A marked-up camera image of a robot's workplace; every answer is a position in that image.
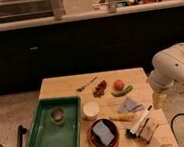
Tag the bunch of brown grapes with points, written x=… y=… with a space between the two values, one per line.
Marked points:
x=100 y=89

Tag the black stand left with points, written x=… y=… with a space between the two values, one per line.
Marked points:
x=20 y=132

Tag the blue sponge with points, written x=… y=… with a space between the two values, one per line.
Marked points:
x=103 y=132

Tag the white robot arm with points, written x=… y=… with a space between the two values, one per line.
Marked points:
x=168 y=66

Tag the metal fork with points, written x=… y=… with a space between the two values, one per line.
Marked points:
x=86 y=85

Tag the red orange apple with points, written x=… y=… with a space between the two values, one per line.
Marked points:
x=118 y=85

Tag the white paper cup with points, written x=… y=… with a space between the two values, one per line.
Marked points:
x=91 y=110

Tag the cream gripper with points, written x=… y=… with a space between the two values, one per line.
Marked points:
x=158 y=100

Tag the blue grey cloth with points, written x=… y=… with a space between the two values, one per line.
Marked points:
x=129 y=105

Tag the brown wooden box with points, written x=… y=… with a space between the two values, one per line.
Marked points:
x=147 y=130

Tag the green plastic tray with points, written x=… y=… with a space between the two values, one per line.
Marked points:
x=45 y=133

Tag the white black brush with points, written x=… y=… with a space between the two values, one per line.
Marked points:
x=133 y=131

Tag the green cucumber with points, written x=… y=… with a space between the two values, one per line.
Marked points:
x=123 y=92

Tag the red brown bowl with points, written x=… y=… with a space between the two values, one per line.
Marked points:
x=94 y=141

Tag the small cup in tray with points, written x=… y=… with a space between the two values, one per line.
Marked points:
x=57 y=116

